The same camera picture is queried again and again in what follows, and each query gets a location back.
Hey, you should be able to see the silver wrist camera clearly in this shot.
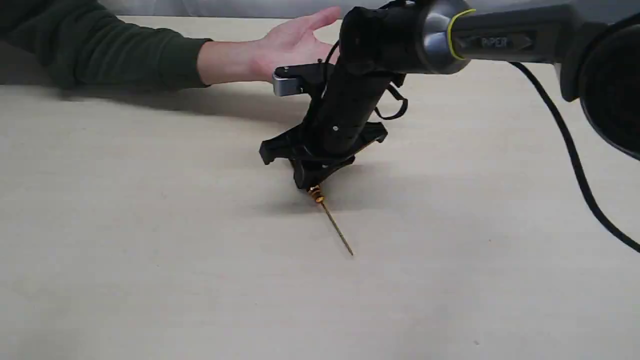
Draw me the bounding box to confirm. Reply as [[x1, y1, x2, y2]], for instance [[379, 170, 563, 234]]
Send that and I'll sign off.
[[272, 62, 333, 98]]

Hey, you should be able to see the black and gold screwdriver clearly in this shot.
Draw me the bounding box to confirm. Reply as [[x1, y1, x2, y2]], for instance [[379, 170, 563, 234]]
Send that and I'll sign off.
[[307, 185, 355, 257]]

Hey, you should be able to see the black cable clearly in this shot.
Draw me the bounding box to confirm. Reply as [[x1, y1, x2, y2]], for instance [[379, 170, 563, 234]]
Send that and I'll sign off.
[[507, 61, 640, 253]]

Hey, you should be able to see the person's bare hand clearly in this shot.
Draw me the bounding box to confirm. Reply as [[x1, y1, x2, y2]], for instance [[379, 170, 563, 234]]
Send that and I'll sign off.
[[247, 6, 341, 83]]

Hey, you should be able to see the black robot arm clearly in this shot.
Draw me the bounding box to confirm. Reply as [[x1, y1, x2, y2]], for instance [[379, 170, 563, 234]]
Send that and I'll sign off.
[[259, 0, 639, 191]]

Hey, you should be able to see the forearm in dark green sleeve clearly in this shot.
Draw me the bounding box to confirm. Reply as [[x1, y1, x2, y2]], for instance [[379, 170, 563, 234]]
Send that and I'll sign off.
[[0, 0, 258, 89]]

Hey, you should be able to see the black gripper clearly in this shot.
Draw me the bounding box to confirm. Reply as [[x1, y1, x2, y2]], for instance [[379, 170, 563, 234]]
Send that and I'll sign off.
[[258, 121, 388, 191]]

